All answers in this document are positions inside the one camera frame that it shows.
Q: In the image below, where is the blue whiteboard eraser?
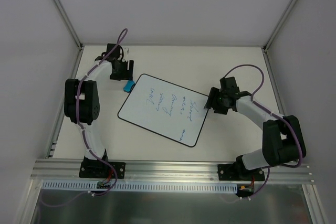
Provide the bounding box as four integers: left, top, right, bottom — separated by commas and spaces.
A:
123, 80, 135, 93

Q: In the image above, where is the white whiteboard black rim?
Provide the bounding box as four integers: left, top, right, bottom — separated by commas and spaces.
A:
118, 73, 208, 147

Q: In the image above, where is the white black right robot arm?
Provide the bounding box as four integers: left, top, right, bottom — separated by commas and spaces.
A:
204, 87, 306, 180

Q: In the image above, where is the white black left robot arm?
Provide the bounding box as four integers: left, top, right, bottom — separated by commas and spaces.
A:
64, 57, 134, 177

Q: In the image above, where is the shiny metal front panel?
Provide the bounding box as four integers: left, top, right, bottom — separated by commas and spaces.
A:
32, 186, 312, 223

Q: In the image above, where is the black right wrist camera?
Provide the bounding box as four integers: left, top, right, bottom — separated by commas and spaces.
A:
220, 77, 240, 93

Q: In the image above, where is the aluminium left corner post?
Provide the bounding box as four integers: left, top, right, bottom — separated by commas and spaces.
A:
39, 0, 84, 50

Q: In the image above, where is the aluminium corner post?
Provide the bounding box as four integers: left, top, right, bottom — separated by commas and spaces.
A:
39, 0, 84, 50
263, 0, 299, 52

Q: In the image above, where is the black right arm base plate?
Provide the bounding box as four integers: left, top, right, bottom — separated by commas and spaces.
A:
217, 163, 265, 182

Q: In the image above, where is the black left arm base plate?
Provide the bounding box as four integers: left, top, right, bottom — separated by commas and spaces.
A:
78, 158, 126, 179

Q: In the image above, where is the aluminium front rail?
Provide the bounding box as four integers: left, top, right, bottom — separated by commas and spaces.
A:
30, 158, 315, 184

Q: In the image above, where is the white slotted cable duct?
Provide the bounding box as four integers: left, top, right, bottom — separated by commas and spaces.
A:
41, 179, 238, 194

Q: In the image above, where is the aluminium right corner post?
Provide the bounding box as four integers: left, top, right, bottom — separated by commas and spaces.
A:
263, 0, 299, 52

